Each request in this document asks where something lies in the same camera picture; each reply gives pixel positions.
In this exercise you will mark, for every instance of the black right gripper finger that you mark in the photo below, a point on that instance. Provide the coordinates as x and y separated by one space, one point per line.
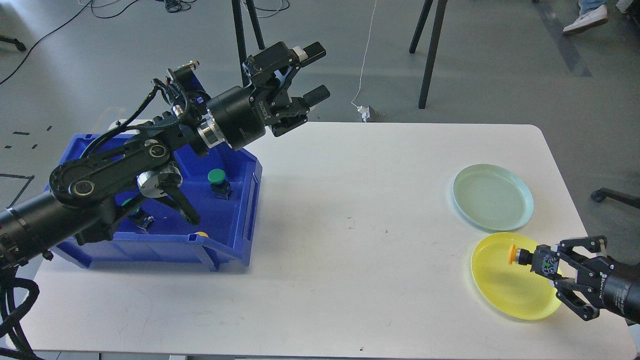
587 254
567 290

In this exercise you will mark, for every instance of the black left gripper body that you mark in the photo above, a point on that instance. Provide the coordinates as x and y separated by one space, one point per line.
241 115

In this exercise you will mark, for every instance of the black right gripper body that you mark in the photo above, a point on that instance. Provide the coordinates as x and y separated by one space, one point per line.
618 291

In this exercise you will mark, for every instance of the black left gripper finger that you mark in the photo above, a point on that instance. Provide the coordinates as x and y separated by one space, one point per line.
297 108
274 68

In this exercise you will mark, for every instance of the yellow button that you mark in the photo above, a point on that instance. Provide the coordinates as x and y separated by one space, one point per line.
532 258

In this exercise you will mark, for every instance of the green button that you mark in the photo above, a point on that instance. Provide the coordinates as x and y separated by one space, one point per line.
220 186
141 219

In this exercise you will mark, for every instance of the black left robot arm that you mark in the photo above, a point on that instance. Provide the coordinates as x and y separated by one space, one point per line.
90 195

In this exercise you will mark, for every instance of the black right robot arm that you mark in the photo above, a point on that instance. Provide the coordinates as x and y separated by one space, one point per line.
587 280

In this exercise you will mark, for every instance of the yellow plate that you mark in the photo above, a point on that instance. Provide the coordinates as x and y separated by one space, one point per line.
509 287

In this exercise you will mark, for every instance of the pale green plate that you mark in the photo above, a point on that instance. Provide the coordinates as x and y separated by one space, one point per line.
492 198

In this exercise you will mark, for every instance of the black chair base leg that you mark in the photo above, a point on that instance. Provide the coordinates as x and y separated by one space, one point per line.
604 192

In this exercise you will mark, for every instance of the blue plastic bin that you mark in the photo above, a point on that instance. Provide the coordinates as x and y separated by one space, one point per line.
171 239

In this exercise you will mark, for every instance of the black tripod legs right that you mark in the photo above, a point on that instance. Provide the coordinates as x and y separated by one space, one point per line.
435 37

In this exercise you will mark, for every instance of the white sneaker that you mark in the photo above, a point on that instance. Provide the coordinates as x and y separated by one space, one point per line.
591 17

